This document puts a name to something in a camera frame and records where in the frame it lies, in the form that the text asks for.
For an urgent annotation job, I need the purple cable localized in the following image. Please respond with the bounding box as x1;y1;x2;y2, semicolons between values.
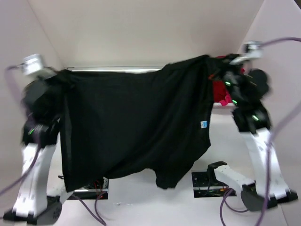
220;37;301;226
0;65;106;226

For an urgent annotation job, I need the black t shirt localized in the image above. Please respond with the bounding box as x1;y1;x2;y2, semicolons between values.
49;55;222;192

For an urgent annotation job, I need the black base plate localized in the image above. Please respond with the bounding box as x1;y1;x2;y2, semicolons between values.
191;170;229;198
73;178;109;200

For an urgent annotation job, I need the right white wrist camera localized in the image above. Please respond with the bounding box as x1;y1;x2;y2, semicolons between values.
230;41;263;65

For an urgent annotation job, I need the dark red t shirt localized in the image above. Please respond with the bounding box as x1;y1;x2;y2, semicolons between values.
213;81;229;103

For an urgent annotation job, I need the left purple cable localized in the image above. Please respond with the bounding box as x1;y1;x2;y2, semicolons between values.
0;65;106;226

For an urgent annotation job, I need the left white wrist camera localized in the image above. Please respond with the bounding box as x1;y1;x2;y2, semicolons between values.
21;54;52;77

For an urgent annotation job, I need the white plastic basket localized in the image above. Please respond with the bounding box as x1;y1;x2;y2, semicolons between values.
211;100;236;111

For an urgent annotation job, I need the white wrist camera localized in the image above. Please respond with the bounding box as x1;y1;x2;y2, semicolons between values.
21;54;52;77
230;41;263;65

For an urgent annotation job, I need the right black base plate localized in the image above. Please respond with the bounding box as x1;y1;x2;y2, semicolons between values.
191;170;229;198

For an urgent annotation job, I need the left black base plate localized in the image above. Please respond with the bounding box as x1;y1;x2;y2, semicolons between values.
73;178;109;200

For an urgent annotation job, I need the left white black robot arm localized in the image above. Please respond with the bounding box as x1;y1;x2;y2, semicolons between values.
2;77;70;226

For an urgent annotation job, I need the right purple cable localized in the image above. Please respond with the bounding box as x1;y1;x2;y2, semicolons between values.
220;37;301;226

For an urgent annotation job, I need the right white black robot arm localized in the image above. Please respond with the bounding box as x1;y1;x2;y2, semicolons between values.
207;55;298;212

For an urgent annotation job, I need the pink t shirt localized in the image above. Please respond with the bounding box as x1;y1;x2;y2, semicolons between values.
219;95;233;106

